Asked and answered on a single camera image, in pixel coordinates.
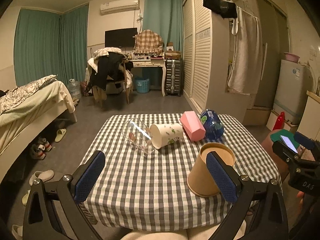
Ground brown paper cup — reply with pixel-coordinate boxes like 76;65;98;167
187;142;235;197

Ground blue plastic cup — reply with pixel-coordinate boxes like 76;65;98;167
200;109;224;140

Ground pink plastic cup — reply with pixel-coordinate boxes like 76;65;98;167
180;111;206;141

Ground clear glass cup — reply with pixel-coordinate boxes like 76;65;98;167
121;118;155;155

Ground white patterned paper cup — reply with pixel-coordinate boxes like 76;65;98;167
150;123;184;150

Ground white slipper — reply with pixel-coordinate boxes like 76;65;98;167
29;170;54;186

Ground smartphone on gripper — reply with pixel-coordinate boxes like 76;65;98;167
280;135;299;154

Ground red bottle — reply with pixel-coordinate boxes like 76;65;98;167
272;112;285;131

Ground red white sneakers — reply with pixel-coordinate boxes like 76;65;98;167
29;137;52;160

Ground green slipper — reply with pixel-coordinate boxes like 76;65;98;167
55;128;67;142

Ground white small fridge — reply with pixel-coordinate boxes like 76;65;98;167
273;60;313;125

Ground bed with blankets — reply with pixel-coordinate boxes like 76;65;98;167
1;80;77;180

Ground hanging white towel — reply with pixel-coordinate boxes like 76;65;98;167
227;7;263;94

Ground pink basin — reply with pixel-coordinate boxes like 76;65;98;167
284;52;300;63

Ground large water jug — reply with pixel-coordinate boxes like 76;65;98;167
67;79;82;100

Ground wooden chair with clothes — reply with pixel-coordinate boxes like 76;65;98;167
86;47;133;105

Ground blue laundry basket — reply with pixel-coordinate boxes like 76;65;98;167
135;77;150;94

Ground black silver suitcase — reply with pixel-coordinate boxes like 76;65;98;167
164;59;183;96

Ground teal curtain left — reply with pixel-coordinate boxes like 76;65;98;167
14;5;89;86

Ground teal curtain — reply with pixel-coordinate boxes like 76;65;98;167
14;5;89;86
142;0;183;51

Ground white desk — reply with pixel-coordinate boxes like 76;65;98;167
130;57;167;97

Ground black monitor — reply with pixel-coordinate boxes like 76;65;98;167
105;28;138;48

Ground white louvered wardrobe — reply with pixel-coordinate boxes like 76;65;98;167
183;0;255;121

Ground plaid cloth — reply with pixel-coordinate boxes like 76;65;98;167
133;29;164;54

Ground teal curtain centre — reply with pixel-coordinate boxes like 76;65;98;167
142;0;183;51

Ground white air conditioner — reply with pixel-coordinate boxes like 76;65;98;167
100;0;140;15

